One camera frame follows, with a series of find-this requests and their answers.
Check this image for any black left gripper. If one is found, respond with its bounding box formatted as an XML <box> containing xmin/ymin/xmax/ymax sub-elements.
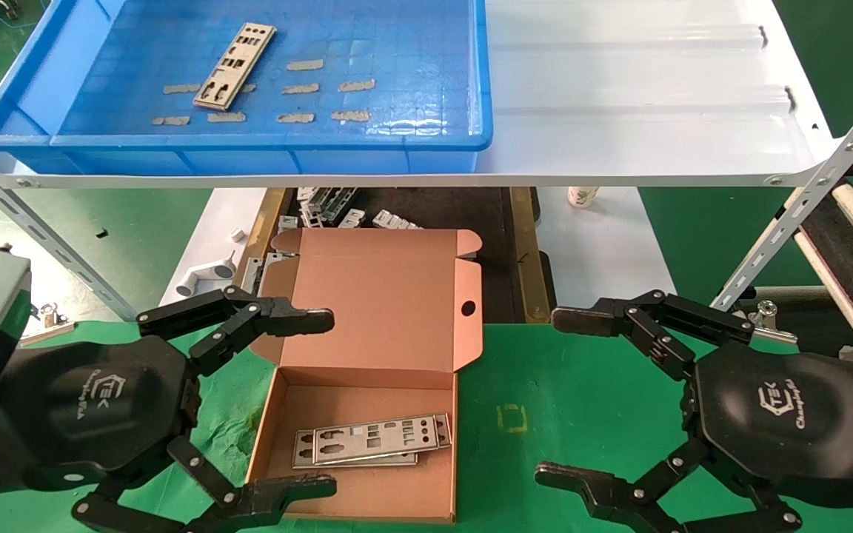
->
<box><xmin>0</xmin><ymin>285</ymin><xmax>338</xmax><ymax>533</ymax></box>

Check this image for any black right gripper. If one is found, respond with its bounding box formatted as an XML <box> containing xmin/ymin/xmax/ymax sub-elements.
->
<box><xmin>534</xmin><ymin>289</ymin><xmax>853</xmax><ymax>533</ymax></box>

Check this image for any brown cardboard box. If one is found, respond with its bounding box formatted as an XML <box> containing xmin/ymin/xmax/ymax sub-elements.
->
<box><xmin>245</xmin><ymin>227</ymin><xmax>484</xmax><ymax>524</ymax></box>

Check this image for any black tray with wooden rim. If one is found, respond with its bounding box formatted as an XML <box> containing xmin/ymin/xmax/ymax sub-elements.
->
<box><xmin>233</xmin><ymin>187</ymin><xmax>553</xmax><ymax>325</ymax></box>

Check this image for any blue plastic tray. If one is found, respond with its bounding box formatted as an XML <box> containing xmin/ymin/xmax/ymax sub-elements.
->
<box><xmin>0</xmin><ymin>0</ymin><xmax>492</xmax><ymax>176</ymax></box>

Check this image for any green cloth mat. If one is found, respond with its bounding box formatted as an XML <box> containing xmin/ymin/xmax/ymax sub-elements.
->
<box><xmin>0</xmin><ymin>320</ymin><xmax>853</xmax><ymax>533</ymax></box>

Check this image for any white plastic pipe fitting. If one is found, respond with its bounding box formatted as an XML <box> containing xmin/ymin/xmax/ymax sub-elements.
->
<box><xmin>175</xmin><ymin>250</ymin><xmax>238</xmax><ymax>298</ymax></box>

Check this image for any silver metal binder clip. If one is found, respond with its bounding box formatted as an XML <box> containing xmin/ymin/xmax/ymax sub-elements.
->
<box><xmin>746</xmin><ymin>299</ymin><xmax>799</xmax><ymax>346</ymax></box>
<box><xmin>18</xmin><ymin>302</ymin><xmax>76</xmax><ymax>346</ymax></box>

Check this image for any grey slotted angle bar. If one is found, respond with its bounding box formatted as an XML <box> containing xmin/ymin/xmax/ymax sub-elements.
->
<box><xmin>712</xmin><ymin>67</ymin><xmax>853</xmax><ymax>312</ymax></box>
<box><xmin>0</xmin><ymin>141</ymin><xmax>138</xmax><ymax>321</ymax></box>

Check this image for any black rack panel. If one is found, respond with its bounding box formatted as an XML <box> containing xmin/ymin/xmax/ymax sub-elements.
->
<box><xmin>797</xmin><ymin>189</ymin><xmax>853</xmax><ymax>360</ymax></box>

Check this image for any white metal shelf board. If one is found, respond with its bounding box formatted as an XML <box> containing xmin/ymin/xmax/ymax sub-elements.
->
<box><xmin>0</xmin><ymin>0</ymin><xmax>842</xmax><ymax>188</ymax></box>

